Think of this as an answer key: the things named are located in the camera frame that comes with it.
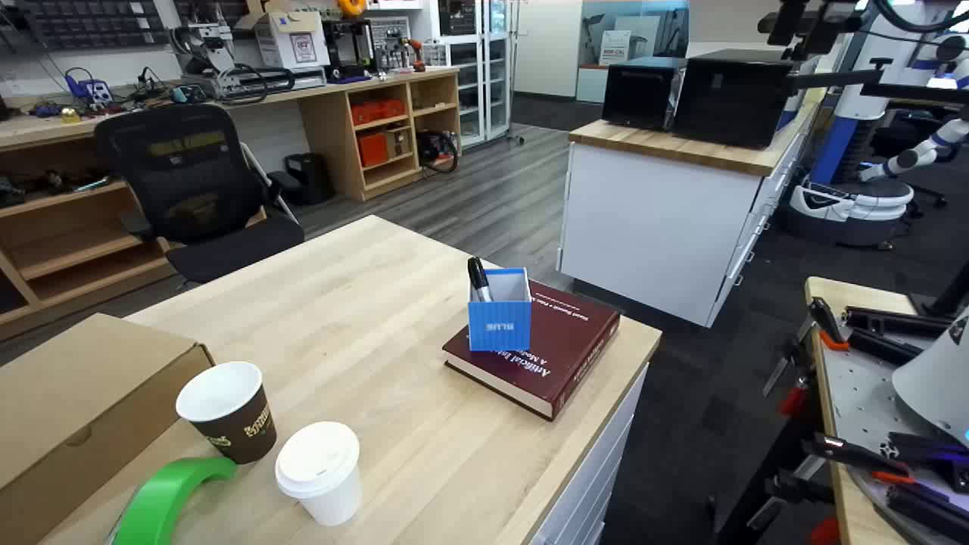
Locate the black marker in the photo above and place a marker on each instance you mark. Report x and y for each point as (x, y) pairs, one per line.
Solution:
(477, 272)

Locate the blue and white box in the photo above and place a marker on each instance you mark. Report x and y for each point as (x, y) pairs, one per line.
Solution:
(502, 322)

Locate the maroon hardcover book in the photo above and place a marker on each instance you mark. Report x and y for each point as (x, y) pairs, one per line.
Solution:
(563, 350)

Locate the white counter with wood top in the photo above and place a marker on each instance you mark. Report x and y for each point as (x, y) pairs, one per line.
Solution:
(656, 221)

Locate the small black box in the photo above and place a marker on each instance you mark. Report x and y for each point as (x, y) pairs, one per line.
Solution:
(639, 93)

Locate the white box printer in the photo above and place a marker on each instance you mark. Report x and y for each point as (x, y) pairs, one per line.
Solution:
(293, 39)

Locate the large black box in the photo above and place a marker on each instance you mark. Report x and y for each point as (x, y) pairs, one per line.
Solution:
(732, 93)

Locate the brown cardboard box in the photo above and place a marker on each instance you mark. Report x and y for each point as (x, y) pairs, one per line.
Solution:
(71, 402)

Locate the black backpack with red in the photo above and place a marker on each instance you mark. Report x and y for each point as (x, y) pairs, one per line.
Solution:
(436, 153)

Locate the tall orange storage bin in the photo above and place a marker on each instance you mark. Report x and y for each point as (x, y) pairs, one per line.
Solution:
(372, 148)

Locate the wide orange storage bin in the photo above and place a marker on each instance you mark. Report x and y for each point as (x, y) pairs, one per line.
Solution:
(378, 108)

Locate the black floor bag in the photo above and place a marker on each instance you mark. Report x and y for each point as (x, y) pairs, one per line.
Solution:
(306, 176)

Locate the wooden workbench with shelves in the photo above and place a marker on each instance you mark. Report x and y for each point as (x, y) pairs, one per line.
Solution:
(334, 125)

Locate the white glass door cabinet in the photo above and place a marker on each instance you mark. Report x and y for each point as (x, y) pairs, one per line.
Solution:
(479, 61)

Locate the white table drawer cabinet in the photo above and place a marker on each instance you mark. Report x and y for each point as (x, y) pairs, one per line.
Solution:
(595, 472)

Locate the white lidded paper cup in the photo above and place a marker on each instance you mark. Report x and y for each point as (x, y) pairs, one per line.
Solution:
(321, 472)

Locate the black coffee machine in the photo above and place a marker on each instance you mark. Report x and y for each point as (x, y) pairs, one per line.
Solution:
(349, 50)

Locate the brown paper cup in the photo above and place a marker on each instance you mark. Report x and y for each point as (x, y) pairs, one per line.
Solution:
(235, 419)

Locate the black mesh office chair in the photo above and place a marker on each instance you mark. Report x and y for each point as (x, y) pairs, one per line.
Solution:
(192, 186)

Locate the perforated side table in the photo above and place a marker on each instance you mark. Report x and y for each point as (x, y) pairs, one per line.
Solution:
(857, 402)

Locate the green tape roll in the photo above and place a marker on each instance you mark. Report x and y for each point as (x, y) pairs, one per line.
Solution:
(162, 500)

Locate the blue and white mobile robot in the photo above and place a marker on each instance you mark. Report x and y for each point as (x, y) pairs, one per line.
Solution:
(868, 130)

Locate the blue tool on workbench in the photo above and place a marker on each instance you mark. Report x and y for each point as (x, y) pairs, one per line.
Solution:
(89, 89)

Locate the black wall pegboard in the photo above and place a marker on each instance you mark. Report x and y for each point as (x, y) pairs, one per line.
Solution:
(92, 19)

